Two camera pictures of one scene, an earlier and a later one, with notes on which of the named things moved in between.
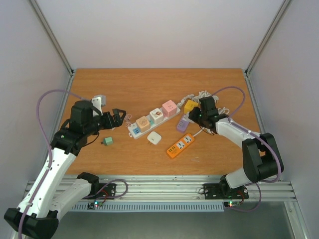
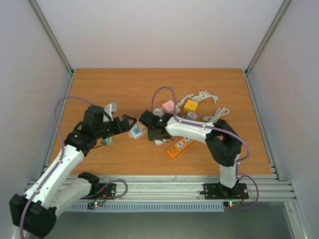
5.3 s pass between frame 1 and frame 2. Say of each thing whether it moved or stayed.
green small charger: stayed
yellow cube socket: stayed
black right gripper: moved
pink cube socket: stayed
